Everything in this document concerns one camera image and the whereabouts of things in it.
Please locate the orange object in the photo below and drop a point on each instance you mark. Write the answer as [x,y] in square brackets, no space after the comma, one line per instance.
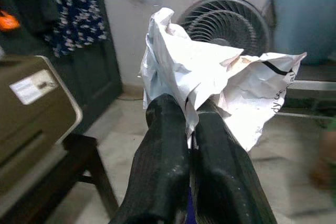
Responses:
[8,22]

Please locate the black floor fan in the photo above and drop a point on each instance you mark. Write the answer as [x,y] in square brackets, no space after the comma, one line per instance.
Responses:
[228,24]

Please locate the dark wooden stool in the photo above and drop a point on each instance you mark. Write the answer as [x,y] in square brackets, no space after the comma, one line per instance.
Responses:
[86,153]

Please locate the light blue cloth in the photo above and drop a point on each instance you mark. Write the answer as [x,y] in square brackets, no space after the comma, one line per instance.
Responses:
[302,11]

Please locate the dark blue floral garment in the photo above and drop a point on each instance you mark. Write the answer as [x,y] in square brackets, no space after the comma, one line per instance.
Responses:
[76,11]

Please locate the white paper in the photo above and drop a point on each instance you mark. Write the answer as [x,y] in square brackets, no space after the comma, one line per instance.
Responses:
[199,58]

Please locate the white rack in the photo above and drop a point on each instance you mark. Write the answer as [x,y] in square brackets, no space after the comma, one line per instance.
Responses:
[315,85]

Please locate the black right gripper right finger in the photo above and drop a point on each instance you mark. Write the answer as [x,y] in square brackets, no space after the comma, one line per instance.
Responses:
[223,182]

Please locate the dark green door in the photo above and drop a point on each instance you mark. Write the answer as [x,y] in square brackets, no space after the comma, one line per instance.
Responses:
[97,77]

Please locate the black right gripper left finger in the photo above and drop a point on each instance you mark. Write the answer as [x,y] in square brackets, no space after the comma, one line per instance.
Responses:
[160,155]

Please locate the grey box with label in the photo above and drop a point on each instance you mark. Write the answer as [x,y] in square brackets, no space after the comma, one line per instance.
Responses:
[31,129]

